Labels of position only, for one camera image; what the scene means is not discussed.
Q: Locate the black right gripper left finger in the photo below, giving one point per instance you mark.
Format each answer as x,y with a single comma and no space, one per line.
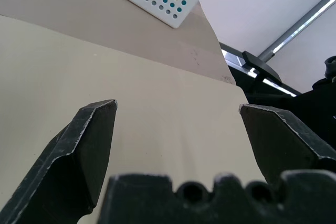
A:
65,161

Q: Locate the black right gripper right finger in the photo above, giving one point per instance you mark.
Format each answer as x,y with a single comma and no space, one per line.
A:
283,142

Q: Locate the black stand base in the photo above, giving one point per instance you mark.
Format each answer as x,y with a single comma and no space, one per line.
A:
262,66

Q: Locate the silver metal pole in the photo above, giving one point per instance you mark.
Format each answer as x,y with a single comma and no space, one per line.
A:
296,30

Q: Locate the white perforated plastic basket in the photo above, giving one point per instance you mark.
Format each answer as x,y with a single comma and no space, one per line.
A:
147,9

